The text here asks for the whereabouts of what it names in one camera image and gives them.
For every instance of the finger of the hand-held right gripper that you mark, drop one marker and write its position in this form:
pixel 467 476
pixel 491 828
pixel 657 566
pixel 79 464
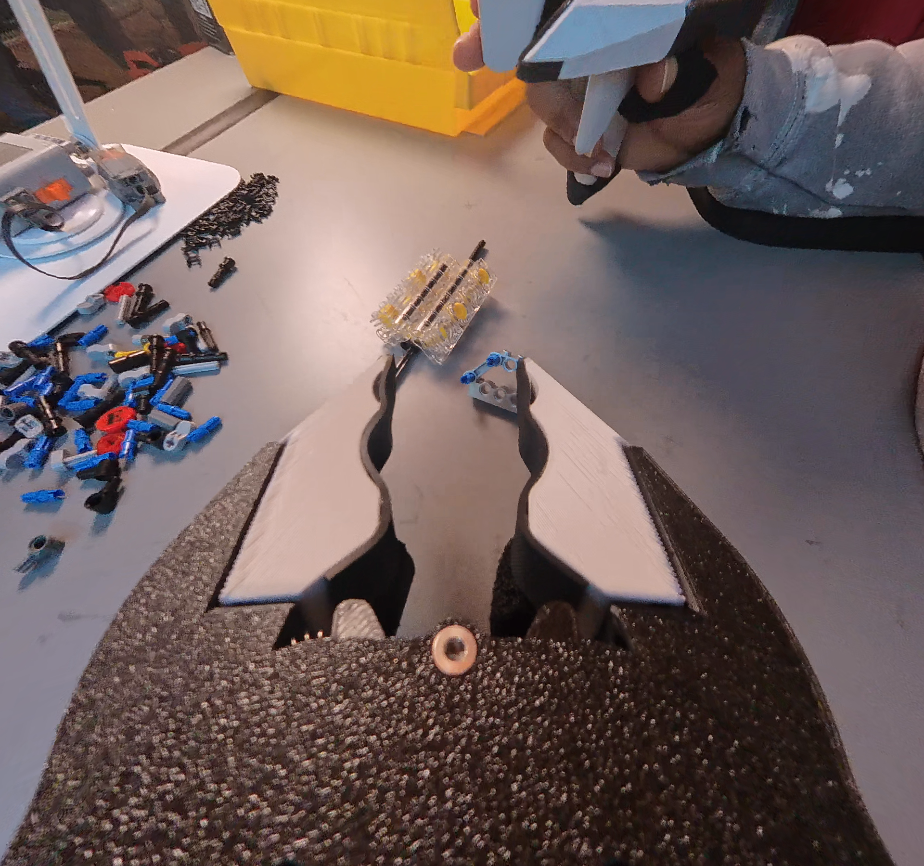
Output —
pixel 621 28

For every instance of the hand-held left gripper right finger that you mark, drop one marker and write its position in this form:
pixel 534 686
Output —
pixel 599 512

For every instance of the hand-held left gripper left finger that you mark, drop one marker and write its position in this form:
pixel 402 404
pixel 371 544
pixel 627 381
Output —
pixel 310 505

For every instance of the grey beam frame with holes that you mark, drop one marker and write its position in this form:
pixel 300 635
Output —
pixel 498 396

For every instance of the clear block with yellow pistons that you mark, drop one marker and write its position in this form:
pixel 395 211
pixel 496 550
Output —
pixel 433 310

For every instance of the person's right forearm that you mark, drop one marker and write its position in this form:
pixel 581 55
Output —
pixel 816 129

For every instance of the person's right hand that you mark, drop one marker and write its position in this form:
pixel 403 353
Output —
pixel 686 140

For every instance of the pile of mixed building parts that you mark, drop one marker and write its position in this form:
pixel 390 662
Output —
pixel 94 404

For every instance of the black office chair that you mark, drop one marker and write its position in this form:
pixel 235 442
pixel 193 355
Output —
pixel 808 234

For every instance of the black pin connector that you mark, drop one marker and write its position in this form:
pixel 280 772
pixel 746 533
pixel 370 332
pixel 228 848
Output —
pixel 222 272

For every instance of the yellow plastic bin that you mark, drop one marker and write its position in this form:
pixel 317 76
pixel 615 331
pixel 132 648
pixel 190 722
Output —
pixel 346 35

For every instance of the pile of black pins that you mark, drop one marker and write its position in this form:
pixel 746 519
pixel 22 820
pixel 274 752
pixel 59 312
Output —
pixel 231 212

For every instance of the white and wooden book stand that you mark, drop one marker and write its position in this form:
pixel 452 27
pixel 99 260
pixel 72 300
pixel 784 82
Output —
pixel 195 187

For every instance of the grey motor block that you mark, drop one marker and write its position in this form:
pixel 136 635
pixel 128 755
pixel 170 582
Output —
pixel 43 173

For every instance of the toy engine kit box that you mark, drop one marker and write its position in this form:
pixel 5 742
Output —
pixel 108 21

